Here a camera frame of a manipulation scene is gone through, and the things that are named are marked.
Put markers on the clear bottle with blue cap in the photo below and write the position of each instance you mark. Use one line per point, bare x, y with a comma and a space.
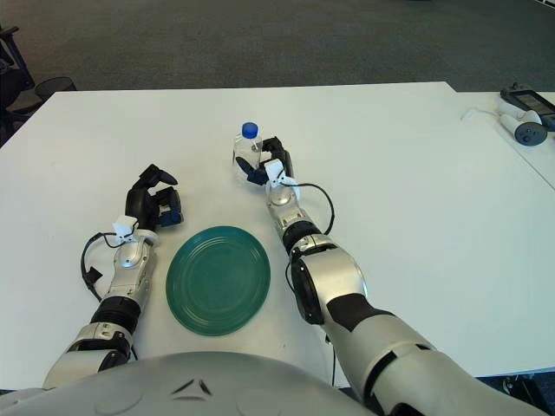
247, 145

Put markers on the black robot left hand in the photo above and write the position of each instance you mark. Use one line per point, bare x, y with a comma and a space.
139, 203

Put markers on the white VR controller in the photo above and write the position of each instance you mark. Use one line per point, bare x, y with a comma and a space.
529, 132

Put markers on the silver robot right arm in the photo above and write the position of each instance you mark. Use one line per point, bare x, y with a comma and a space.
329, 277

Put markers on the green round plate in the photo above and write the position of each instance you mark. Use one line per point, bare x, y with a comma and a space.
217, 281

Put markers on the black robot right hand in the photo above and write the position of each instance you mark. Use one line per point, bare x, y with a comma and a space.
284, 154

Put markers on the black handheld device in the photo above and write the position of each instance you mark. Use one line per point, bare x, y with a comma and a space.
529, 100

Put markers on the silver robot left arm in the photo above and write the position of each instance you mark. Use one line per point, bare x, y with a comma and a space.
130, 255

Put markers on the silver robot torso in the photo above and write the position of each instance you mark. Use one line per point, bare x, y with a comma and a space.
173, 390

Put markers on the black chair base with casters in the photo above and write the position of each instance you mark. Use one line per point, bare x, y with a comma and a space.
531, 385

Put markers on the black office chair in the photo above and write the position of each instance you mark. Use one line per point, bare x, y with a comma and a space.
13, 86

